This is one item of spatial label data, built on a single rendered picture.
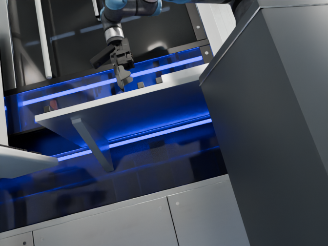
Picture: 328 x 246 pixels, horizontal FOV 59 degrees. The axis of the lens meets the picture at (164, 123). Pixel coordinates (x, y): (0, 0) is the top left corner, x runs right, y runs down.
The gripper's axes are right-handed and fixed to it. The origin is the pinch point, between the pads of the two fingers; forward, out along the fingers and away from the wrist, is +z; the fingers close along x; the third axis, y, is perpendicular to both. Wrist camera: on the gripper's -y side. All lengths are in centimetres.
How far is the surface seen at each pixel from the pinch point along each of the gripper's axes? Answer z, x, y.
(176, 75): 11.0, -22.3, 20.1
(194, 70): 10.7, -22.3, 26.0
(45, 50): -29.9, 8.0, -29.7
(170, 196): 44.1, 15.0, 8.0
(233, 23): -282, 443, 209
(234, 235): 64, 15, 28
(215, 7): -325, 435, 182
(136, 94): 14.9, -24.9, 7.3
